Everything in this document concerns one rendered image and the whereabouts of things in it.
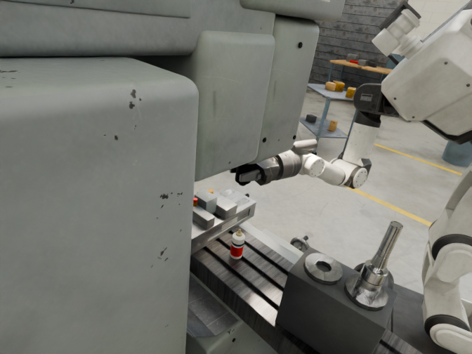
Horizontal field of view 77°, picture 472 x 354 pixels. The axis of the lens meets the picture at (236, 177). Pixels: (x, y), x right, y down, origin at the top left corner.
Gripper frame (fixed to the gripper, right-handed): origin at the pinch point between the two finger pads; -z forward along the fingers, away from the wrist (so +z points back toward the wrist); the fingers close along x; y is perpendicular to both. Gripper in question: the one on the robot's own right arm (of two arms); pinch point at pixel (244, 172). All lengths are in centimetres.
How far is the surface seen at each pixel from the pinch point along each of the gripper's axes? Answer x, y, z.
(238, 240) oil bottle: 3.8, 22.1, -1.3
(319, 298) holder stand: 35.1, 13.8, -0.4
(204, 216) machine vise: -7.8, 19.1, -7.5
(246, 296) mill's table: 17.3, 30.2, -5.7
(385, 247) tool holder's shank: 40.3, -2.7, 7.0
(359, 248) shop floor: -39, 124, 160
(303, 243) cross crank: -12, 56, 51
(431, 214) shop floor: -41, 124, 281
